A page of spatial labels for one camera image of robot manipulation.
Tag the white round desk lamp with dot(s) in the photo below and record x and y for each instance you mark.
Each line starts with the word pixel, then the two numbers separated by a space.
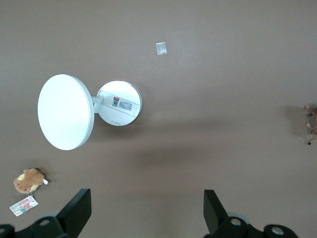
pixel 63 112

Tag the brown lion statue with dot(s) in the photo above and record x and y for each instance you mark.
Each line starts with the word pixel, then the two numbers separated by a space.
pixel 314 126

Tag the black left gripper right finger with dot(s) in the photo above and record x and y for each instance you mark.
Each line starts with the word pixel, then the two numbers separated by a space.
pixel 215 215

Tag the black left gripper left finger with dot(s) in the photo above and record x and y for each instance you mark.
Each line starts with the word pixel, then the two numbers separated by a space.
pixel 76 213

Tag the printed card tag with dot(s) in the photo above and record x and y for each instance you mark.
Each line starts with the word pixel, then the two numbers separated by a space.
pixel 23 205

